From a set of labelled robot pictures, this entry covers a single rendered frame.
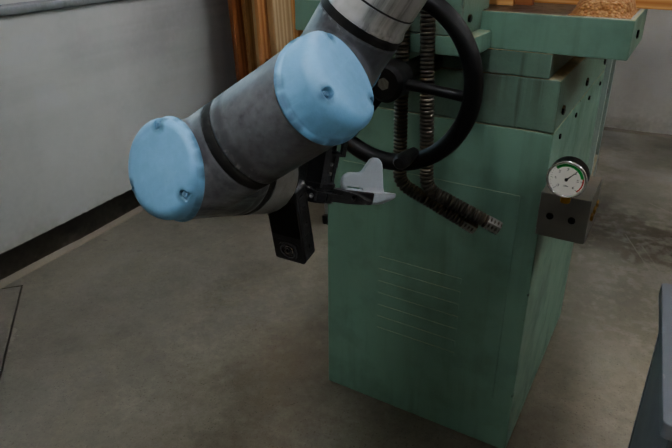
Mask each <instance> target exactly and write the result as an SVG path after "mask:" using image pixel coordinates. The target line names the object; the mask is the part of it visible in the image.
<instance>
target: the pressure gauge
mask: <svg viewBox="0 0 672 448"><path fill-rule="evenodd" d="M576 172H577V173H576ZM575 173H576V174H575ZM573 174H575V175H573ZM572 175H573V176H572ZM570 176H572V177H571V178H569V177H570ZM565 178H569V179H568V181H567V182H566V181H565ZM589 179H590V172H589V168H588V166H587V165H586V164H585V163H584V162H583V161H582V160H581V159H579V158H576V157H572V156H566V157H562V158H560V159H558V160H556V161H555V162H554V163H553V165H552V166H551V167H550V168H549V169H548V171H547V174H546V183H547V186H548V188H549V189H550V191H551V192H552V193H554V194H555V195H557V196H559V197H561V198H560V202H561V203H564V204H569V203H570V201H571V198H574V197H577V196H579V195H580V194H582V193H583V192H584V190H585V189H586V187H587V184H588V181H589Z"/></svg>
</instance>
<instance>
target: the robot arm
mask: <svg viewBox="0 0 672 448"><path fill-rule="evenodd" d="M426 1H427V0H321V1H320V3H319V5H318V6H317V8H316V10H315V12H314V13H313V15H312V17H311V19H310V20H309V22H308V24H307V26H306V27H305V29H304V31H303V33H302V34H301V35H300V37H297V38H295V39H294V40H292V41H290V42H289V43H288V44H287V45H286V46H285V47H284V48H283V49H282V50H281V51H280V52H279V53H277V54H276V55H275V56H273V57H272V58H270V59H269V60H268V61H266V62H265V63H264V64H262V65H261V66H259V67H258V68H257V69H255V70H254V71H252V72H251V73H249V74H248V75H247V76H245V77H244V78H242V79H241V80H239V81H238V82H237V83H235V84H234V85H232V86H231V87H230V88H228V89H227V90H225V91H224V92H222V93H221V94H220V95H218V96H217V97H215V98H214V99H213V100H212V101H210V102H208V103H207V104H206V105H204V106H203V107H201V108H200V109H199V110H197V111H196V112H194V113H193V114H192V115H190V116H189V117H187V118H185V119H179V118H177V117H174V116H165V117H163V118H157V119H154V120H151V121H149V122H148V123H146V124H145V125H144V126H143V127H142V128H141V129H140V130H139V131H138V133H137V134H136V136H135V138H134V140H133V142H132V145H131V149H130V153H129V160H128V173H129V180H130V184H131V186H132V191H133V192H134V195H135V197H136V199H137V201H138V202H139V204H140V205H141V206H142V207H143V208H144V209H145V210H146V211H147V212H148V213H149V214H151V215H152V216H154V217H156V218H159V219H163V220H175V221H178V222H186V221H189V220H191V219H198V218H212V217H225V216H238V215H255V214H268V216H269V222H270V227H271V232H272V237H273V242H274V247H275V253H276V256H277V257H279V258H283V259H287V260H290V261H294V262H297V263H301V264H305V263H306V262H307V260H308V259H309V258H310V257H311V255H312V254H313V253H314V252H315V248H314V241H313V234H312V227H311V220H310V213H309V207H308V201H309V202H313V203H323V204H325V203H327V204H331V203H332V202H337V203H344V204H355V205H378V204H384V203H386V202H388V201H390V200H392V199H394V198H395V197H396V194H395V193H388V192H384V189H383V167H382V162H381V160H380V159H378V158H370V159H369V160H368V161H367V163H366V164H365V166H364V167H363V169H362V170H361V171H360V172H347V173H345V174H344V175H343V176H342V177H341V180H340V186H341V188H335V184H334V179H335V174H336V168H338V162H339V157H346V152H347V146H348V141H349V140H350V139H352V138H353V137H354V136H355V135H356V134H357V133H358V132H359V131H360V130H362V129H363V128H364V127H366V126H367V125H368V123H369V122H370V120H371V119H372V116H373V113H374V105H373V102H374V96H373V91H372V88H373V87H374V86H375V84H376V83H377V81H378V79H379V77H380V75H381V72H382V71H383V70H384V68H385V67H386V65H387V64H388V62H389V61H390V59H391V58H392V56H393V55H394V53H395V52H396V50H397V49H398V47H399V46H400V44H401V43H402V41H403V40H404V36H405V33H406V31H407V30H408V28H409V27H410V25H411V24H412V22H413V21H414V19H415V18H416V16H417V15H418V13H419V12H420V10H421V9H422V7H423V6H424V4H425V3H426ZM340 144H341V150H340V152H339V151H337V145H340ZM347 186H350V187H358V188H360V189H354V188H348V187H347Z"/></svg>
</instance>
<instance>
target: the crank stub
mask: <svg viewBox="0 0 672 448"><path fill-rule="evenodd" d="M418 154H419V151H418V149H417V148H415V147H412V148H409V149H406V150H404V151H402V152H400V153H398V154H397V155H396V156H395V157H394V158H393V164H394V166H395V167H396V168H397V169H399V170H404V169H405V168H407V167H408V166H410V165H411V163H412V162H413V161H414V160H415V159H416V157H417V156H418Z"/></svg>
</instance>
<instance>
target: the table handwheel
mask: <svg viewBox="0 0 672 448"><path fill-rule="evenodd" d="M422 10H424V11H425V12H427V13H428V14H430V15H431V16H432V17H433V18H435V19H436V20H437V21H438V22H439V23H440V24H441V25H442V27H443V28H444V29H445V30H446V32H447V33H448V34H449V36H450V38H451V39H452V41H453V43H454V45H455V47H456V49H457V52H458V54H459V57H460V60H461V64H462V69H463V78H464V89H463V90H459V89H454V88H448V87H443V86H438V85H434V84H430V83H425V82H421V81H417V80H419V79H420V78H421V77H420V76H419V75H420V74H421V73H420V72H419V71H420V70H421V69H420V66H421V65H420V62H421V61H420V58H421V56H420V55H419V56H416V57H414V58H412V59H409V60H410V61H406V62H404V61H402V60H400V59H390V61H389V62H388V64H387V65H386V67H385V68H384V70H383V71H382V72H381V75H380V77H379V79H378V81H377V83H376V84H375V86H374V87H373V88H372V91H373V96H374V102H373V105H374V111H375V110H376V109H377V107H378V106H379V105H380V104H381V102H383V103H390V102H393V101H395V100H397V99H399V98H401V97H402V96H404V95H406V94H407V93H408V92H409V91H413V92H418V93H424V94H429V95H434V96H438V97H443V98H447V99H451V100H455V101H459V102H462V103H461V106H460V109H459V112H458V115H457V117H456V119H455V121H454V122H453V124H452V126H451V127H450V129H449V130H448V131H447V132H446V133H445V134H444V136H443V137H441V138H440V139H439V140H438V141H437V142H435V143H434V144H432V145H431V146H429V147H427V148H425V149H422V150H419V154H418V156H417V157H416V159H415V160H414V161H413V162H412V163H411V165H410V166H408V167H407V168H405V169H404V170H399V169H397V168H396V167H395V166H394V164H393V158H394V157H395V156H396V155H397V154H398V153H389V152H385V151H382V150H379V149H376V148H374V147H372V146H370V145H368V144H366V143H365V142H363V141H362V140H360V139H359V138H358V137H356V136H357V135H358V133H359V132H360V131H359V132H358V133H357V134H356V135H355V136H354V137H353V138H352V139H350V140H349V141H348V146H347V151H348V152H349V153H351V154H352V155H353V156H355V157H356V158H358V159H360V160H362V161H363V162H365V163H367V161H368V160H369V159H370V158H378V159H380V160H381V162H382V167H383V169H387V170H394V171H410V170H417V169H421V168H425V167H428V166H431V165H433V164H435V163H437V162H439V161H441V160H443V159H444V158H446V157H447V156H449V155H450V154H451V153H452V152H454V151H455V150H456V149H457V148H458V147H459V146H460V145H461V144H462V142H463V141H464V140H465V139H466V137H467V136H468V134H469V133H470V131H471V130H472V128H473V126H474V124H475V121H476V119H477V117H478V114H479V111H480V107H481V103H482V97H483V88H484V74H483V65H482V60H481V56H480V52H479V49H478V46H477V43H476V41H475V38H474V36H473V34H472V32H471V30H470V29H469V27H468V25H467V24H466V22H465V21H464V19H463V18H462V17H461V15H460V14H459V13H458V12H457V11H456V10H455V9H454V8H453V7H452V6H451V5H450V4H449V3H448V2H447V1H446V0H427V1H426V3H425V4H424V6H423V7H422ZM434 57H435V60H434V62H435V64H434V66H435V68H434V70H435V71H436V70H438V69H439V68H440V67H441V66H442V63H443V59H442V56H441V55H438V54H435V56H434Z"/></svg>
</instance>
